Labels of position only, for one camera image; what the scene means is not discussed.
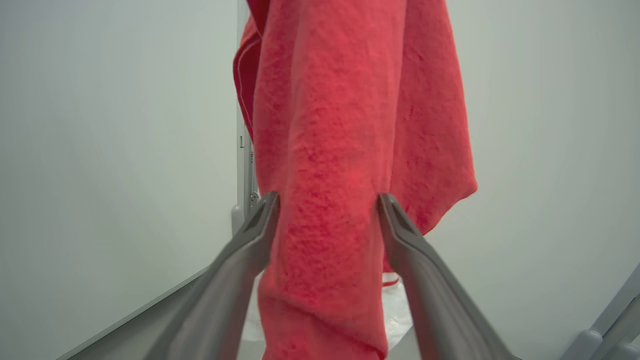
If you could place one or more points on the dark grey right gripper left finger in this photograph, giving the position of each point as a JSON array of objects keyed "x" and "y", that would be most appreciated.
[{"x": 225, "y": 290}]

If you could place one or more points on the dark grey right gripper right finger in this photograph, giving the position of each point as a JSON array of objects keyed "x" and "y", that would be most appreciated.
[{"x": 430, "y": 295}]

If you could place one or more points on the red fleece garment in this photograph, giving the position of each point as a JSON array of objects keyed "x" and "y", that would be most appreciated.
[{"x": 340, "y": 125}]

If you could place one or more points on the white woven laundry basket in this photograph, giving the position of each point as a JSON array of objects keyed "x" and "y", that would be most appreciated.
[{"x": 396, "y": 312}]

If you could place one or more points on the grey baseboard strip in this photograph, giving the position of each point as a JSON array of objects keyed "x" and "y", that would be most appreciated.
[{"x": 135, "y": 315}]

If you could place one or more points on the aluminium wall frame post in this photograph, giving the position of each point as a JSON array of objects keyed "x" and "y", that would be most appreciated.
[{"x": 246, "y": 170}]

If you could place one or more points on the grey metal frame legs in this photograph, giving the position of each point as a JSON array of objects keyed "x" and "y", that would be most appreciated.
[{"x": 607, "y": 330}]

